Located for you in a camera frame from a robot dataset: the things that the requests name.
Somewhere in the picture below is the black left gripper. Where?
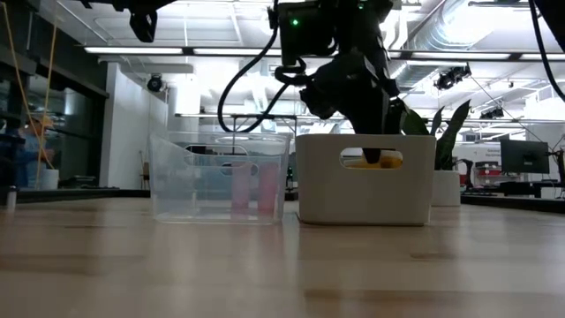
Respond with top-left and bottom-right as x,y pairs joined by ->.
115,0 -> 177,43

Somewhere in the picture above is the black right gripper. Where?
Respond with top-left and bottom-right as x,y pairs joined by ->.
328,48 -> 401,165

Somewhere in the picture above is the white plastic bin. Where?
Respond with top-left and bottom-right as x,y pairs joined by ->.
294,133 -> 437,227

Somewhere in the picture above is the clear plastic bin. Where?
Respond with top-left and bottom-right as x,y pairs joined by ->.
148,131 -> 292,224

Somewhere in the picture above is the white cylindrical bin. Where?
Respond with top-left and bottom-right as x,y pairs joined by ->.
40,168 -> 60,192

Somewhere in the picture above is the ceiling light strip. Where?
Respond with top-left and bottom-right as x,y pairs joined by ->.
410,51 -> 513,61
192,47 -> 283,57
83,46 -> 185,56

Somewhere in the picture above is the black round ceiling fixture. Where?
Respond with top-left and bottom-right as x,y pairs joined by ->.
146,73 -> 166,94

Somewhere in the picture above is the green potted plant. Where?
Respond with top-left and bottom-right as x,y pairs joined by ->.
396,99 -> 471,171

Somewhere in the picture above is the black ceiling spotlight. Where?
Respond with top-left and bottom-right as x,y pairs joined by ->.
433,64 -> 472,92
479,106 -> 506,121

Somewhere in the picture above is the white plant pot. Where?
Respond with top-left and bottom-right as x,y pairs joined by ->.
431,170 -> 461,208

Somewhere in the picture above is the black computer monitor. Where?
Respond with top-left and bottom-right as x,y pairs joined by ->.
500,138 -> 551,175

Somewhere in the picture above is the person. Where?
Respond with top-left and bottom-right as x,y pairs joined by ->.
15,113 -> 57,189

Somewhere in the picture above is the silver ventilation duct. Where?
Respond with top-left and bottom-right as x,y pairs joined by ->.
392,0 -> 502,92

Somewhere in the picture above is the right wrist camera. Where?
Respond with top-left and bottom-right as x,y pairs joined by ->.
298,78 -> 339,121

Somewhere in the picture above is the black cable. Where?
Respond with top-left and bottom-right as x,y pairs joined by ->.
217,0 -> 310,133
528,0 -> 565,102

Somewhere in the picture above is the yellow cable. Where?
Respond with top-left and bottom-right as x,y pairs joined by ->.
1,3 -> 57,186

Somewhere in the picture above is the black aluminium frame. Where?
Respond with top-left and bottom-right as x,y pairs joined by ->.
0,188 -> 565,216

